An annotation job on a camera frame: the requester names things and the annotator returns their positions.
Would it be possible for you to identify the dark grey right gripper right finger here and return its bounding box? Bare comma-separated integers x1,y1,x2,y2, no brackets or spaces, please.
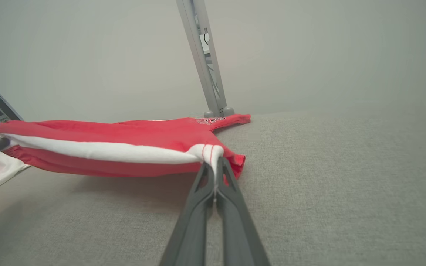
216,157,272,266

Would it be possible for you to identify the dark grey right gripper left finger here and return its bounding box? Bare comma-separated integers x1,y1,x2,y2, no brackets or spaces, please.
159,162,216,266

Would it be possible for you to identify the grey metal partition post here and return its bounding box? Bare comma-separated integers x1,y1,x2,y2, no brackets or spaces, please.
176,0,228,117

